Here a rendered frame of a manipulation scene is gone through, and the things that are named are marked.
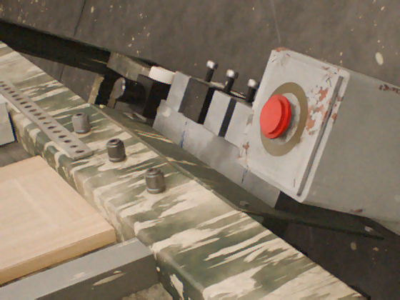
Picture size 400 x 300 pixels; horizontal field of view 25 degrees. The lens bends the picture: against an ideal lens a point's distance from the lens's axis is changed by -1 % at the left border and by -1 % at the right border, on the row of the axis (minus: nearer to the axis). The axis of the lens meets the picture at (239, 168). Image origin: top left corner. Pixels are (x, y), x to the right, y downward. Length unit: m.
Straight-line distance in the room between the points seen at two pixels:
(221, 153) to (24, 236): 0.29
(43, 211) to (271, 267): 0.40
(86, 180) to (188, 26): 1.79
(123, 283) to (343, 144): 0.35
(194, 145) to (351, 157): 0.54
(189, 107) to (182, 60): 1.65
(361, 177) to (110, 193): 0.44
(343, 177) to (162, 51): 2.32
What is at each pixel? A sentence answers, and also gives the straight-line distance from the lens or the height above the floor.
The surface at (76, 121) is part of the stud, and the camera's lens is 1.35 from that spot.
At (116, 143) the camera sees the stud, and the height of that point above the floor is 0.87.
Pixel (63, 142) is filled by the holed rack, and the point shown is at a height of 0.89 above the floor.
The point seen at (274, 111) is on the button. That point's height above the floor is 0.95.
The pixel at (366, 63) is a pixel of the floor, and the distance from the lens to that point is 2.19.
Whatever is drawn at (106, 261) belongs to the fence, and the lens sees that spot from 1.02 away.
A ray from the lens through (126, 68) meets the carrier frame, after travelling 2.86.
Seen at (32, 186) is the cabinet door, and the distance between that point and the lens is 1.30.
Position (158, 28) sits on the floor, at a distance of 3.14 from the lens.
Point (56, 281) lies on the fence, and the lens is 1.00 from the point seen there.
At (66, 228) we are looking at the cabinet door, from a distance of 1.16.
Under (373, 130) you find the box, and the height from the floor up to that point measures 0.88.
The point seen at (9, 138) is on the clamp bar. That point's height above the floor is 0.90.
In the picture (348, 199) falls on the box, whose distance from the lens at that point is 0.80.
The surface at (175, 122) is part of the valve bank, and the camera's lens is 1.36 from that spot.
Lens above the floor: 1.40
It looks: 34 degrees down
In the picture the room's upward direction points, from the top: 77 degrees counter-clockwise
